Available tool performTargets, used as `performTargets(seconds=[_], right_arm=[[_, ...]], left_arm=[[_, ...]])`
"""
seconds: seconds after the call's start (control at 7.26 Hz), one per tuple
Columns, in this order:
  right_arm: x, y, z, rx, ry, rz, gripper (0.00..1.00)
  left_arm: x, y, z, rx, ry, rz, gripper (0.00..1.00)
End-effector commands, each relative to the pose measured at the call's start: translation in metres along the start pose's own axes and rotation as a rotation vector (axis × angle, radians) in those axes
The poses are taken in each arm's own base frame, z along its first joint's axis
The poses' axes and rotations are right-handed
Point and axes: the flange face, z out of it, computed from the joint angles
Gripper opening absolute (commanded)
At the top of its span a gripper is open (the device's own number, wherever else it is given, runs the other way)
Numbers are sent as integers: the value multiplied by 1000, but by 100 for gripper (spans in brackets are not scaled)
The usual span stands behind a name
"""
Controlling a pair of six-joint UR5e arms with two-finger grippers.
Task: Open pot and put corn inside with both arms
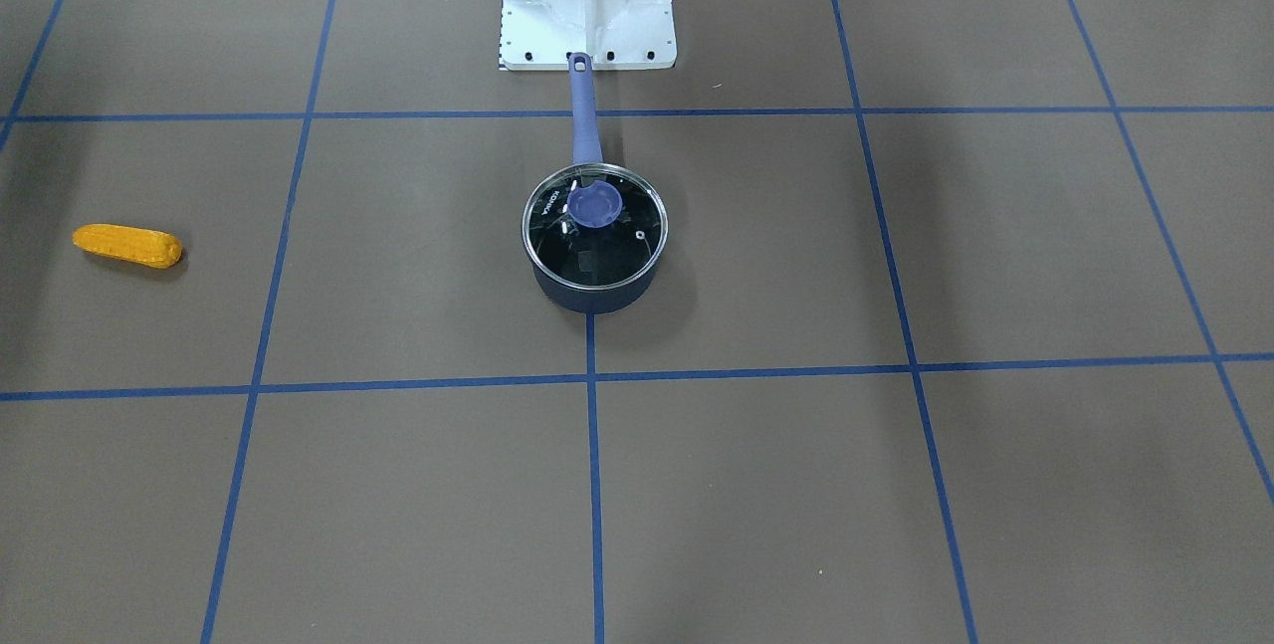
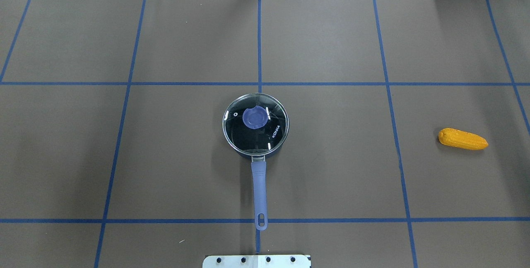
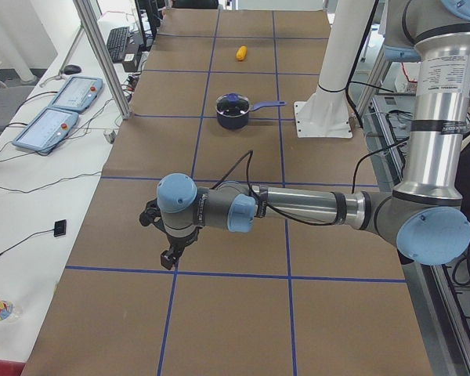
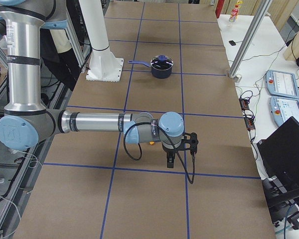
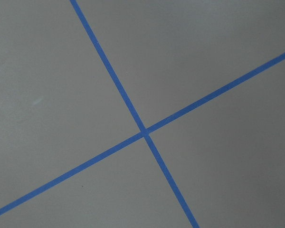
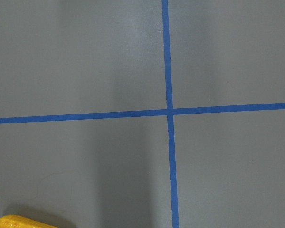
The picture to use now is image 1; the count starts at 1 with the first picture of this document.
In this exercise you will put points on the glass pot lid purple knob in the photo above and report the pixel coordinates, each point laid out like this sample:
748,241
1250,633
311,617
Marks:
595,227

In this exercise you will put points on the yellow toy corn cob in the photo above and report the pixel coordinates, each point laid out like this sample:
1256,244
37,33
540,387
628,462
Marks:
149,248

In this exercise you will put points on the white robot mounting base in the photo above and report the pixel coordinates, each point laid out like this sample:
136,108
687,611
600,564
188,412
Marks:
617,34

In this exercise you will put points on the dark blue saucepan purple handle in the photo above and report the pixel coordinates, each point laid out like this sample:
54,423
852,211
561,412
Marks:
587,148

